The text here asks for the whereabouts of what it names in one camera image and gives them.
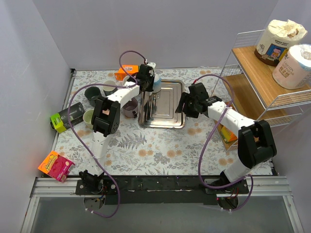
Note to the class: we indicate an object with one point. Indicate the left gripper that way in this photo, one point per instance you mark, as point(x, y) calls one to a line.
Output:
point(148, 85)

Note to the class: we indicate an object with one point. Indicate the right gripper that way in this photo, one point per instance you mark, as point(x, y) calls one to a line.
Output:
point(185, 107)

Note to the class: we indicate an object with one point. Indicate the blue white mug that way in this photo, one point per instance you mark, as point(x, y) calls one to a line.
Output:
point(157, 83)

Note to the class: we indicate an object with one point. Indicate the purple mug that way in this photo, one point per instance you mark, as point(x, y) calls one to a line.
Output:
point(130, 109)

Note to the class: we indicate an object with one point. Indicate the dark teal mug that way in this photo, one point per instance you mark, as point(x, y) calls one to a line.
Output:
point(92, 93)

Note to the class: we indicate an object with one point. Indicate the green mug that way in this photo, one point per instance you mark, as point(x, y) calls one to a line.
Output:
point(87, 118)

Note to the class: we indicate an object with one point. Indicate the light blue faceted mug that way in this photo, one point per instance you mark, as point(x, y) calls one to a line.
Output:
point(126, 79)

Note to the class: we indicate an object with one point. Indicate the dark grey mug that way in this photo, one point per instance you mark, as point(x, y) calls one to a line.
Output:
point(109, 88)

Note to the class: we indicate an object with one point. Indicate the pink mug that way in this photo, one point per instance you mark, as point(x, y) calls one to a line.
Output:
point(106, 112)

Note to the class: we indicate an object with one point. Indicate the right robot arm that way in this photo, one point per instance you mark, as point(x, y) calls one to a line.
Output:
point(255, 139)

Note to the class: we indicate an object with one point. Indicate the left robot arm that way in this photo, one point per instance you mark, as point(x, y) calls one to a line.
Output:
point(106, 120)

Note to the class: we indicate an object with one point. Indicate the orange box at back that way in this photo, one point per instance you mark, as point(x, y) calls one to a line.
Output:
point(124, 71)

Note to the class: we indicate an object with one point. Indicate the steel tray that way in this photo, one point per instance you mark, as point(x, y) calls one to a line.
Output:
point(157, 110)

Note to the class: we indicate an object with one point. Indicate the orange yellow box on shelf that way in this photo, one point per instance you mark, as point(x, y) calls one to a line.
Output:
point(227, 135)

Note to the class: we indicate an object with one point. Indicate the green black box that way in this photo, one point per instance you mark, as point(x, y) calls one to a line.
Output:
point(60, 122)

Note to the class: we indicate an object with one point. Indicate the cartoon toilet paper roll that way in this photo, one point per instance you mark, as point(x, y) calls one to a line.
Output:
point(276, 40)

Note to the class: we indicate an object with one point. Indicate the pink toilet paper roll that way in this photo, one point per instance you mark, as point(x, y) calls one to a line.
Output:
point(294, 69)

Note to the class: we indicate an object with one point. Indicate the orange pink sponge box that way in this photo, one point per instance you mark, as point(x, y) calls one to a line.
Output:
point(56, 166)

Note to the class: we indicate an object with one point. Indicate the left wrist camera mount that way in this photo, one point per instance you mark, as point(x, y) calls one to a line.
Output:
point(151, 64)

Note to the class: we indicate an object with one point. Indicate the wire wooden shelf rack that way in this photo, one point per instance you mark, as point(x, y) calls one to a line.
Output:
point(256, 94)

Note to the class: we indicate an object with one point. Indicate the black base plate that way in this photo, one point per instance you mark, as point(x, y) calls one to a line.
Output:
point(150, 189)

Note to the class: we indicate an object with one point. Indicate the aluminium frame rail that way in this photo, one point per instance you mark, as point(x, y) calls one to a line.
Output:
point(267, 208)

